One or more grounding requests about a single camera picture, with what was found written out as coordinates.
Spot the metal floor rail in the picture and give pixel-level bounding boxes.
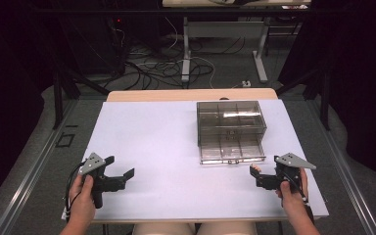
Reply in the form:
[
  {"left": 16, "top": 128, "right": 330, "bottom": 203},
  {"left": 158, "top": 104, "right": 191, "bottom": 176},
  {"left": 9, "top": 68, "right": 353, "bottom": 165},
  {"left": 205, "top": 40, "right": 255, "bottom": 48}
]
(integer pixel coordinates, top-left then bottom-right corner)
[
  {"left": 306, "top": 97, "right": 376, "bottom": 235},
  {"left": 0, "top": 99, "right": 79, "bottom": 235}
]

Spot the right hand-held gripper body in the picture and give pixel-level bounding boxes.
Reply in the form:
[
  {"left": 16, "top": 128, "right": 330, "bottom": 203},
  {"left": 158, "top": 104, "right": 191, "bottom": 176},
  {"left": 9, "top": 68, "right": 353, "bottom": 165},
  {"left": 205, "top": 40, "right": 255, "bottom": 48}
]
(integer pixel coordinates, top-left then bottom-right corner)
[{"left": 255, "top": 152, "right": 317, "bottom": 194}]

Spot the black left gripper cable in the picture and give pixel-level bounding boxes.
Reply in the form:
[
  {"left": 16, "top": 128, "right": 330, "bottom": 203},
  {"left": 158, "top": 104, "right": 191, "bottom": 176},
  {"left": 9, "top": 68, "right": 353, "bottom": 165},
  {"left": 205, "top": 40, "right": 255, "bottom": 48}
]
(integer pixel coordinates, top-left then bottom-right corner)
[{"left": 64, "top": 161, "right": 87, "bottom": 220}]

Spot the black metal stand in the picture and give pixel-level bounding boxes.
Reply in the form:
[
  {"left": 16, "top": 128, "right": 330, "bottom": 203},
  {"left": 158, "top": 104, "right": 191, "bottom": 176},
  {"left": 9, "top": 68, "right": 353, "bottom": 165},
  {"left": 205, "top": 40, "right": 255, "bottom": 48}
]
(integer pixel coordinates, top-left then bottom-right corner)
[
  {"left": 274, "top": 62, "right": 332, "bottom": 131},
  {"left": 51, "top": 62, "right": 112, "bottom": 130}
]

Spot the black computer tower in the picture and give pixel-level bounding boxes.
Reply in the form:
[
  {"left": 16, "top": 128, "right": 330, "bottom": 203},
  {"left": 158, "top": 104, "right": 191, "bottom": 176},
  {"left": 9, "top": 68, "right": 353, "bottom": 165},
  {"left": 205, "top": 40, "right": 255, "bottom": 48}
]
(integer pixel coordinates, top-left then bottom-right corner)
[{"left": 58, "top": 14, "right": 127, "bottom": 76}]

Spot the person's left hand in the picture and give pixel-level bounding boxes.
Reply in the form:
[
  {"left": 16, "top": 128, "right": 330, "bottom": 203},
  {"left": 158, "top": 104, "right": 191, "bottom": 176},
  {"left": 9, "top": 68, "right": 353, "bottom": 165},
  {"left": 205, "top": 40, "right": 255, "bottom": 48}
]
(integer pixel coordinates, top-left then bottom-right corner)
[{"left": 68, "top": 174, "right": 97, "bottom": 227}]

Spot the person's right hand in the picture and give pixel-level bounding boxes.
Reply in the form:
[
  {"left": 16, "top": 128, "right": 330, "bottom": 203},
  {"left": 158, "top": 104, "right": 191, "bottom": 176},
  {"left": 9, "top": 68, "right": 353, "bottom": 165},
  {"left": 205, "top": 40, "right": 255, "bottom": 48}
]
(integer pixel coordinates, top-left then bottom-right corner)
[{"left": 274, "top": 167, "right": 309, "bottom": 212}]

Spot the clear grey drawer cabinet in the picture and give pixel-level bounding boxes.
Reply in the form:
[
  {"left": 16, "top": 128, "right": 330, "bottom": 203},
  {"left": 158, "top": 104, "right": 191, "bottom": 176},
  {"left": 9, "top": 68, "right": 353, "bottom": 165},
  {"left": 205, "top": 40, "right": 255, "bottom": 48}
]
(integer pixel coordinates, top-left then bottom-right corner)
[{"left": 196, "top": 100, "right": 268, "bottom": 148}]

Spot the white-framed desk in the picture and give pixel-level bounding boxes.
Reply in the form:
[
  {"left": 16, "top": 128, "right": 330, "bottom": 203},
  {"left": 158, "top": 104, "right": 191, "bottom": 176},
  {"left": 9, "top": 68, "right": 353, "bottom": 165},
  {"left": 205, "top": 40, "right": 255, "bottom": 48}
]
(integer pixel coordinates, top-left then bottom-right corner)
[{"left": 162, "top": 0, "right": 312, "bottom": 84}]

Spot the tangle of floor cables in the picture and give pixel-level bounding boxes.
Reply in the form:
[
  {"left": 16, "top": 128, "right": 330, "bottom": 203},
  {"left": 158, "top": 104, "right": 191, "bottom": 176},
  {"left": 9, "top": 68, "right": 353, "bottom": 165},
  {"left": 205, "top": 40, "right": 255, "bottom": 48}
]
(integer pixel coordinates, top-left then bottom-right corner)
[{"left": 106, "top": 16, "right": 249, "bottom": 91}]

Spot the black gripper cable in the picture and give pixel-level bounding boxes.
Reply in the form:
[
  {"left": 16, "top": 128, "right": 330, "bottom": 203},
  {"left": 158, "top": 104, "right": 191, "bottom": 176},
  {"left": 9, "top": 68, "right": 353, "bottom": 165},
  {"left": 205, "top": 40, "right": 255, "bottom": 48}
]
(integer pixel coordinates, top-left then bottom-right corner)
[
  {"left": 64, "top": 161, "right": 87, "bottom": 220},
  {"left": 286, "top": 175, "right": 315, "bottom": 225}
]

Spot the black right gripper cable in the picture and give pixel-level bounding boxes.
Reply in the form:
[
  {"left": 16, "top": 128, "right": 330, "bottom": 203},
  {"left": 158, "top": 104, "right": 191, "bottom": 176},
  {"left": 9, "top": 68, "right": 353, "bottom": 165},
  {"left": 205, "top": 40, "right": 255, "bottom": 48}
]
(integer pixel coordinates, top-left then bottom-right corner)
[{"left": 286, "top": 175, "right": 315, "bottom": 225}]

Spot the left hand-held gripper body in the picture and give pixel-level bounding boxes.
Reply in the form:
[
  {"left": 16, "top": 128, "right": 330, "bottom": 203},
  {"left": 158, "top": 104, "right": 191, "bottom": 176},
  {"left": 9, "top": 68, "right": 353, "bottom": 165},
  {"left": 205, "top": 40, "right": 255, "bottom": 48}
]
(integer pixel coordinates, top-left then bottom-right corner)
[{"left": 77, "top": 152, "right": 127, "bottom": 210}]

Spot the clear grey drawer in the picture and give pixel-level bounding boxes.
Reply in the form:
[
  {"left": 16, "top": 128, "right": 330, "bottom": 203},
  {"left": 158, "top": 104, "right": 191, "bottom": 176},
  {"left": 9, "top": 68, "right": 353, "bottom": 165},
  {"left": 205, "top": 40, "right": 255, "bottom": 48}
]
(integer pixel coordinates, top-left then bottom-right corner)
[{"left": 199, "top": 132, "right": 267, "bottom": 165}]

